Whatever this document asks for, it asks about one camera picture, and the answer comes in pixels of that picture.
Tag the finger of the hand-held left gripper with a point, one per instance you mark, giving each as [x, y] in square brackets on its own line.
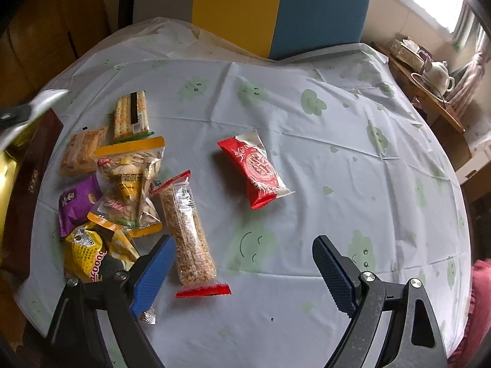
[19, 117]

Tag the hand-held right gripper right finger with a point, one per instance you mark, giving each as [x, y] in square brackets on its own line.
[333, 276]

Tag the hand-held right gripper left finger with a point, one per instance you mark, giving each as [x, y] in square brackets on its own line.
[151, 276]

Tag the grain bar with red ends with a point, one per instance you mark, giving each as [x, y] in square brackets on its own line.
[186, 230]

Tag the gold tin box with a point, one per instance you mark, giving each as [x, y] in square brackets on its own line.
[28, 184]

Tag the yellow crinkled snack packet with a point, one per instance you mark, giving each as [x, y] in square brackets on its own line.
[86, 253]

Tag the orange biscuit packet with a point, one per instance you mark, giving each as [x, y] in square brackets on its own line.
[82, 151]

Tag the brown clear snack packet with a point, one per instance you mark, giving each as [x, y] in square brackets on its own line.
[128, 184]

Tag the purple snack packet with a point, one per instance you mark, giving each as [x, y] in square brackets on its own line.
[76, 203]

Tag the brown snack bar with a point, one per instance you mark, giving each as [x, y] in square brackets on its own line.
[130, 115]

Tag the red snack packet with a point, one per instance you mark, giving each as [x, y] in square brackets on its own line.
[259, 168]

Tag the wooden wardrobe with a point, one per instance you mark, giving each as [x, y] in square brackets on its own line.
[53, 27]

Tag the pink cushion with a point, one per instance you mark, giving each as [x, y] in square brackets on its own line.
[477, 314]

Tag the white green-printed tablecloth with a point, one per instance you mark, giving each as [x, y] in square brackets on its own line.
[326, 122]

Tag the wooden side table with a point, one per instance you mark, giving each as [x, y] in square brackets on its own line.
[441, 107]

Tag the white teapot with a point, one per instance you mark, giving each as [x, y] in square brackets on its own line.
[439, 74]

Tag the patterned tissue box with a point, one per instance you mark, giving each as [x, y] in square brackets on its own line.
[406, 50]

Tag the floral curtain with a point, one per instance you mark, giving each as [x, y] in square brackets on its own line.
[473, 73]

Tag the grey yellow blue chair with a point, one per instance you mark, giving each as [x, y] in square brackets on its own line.
[276, 7]

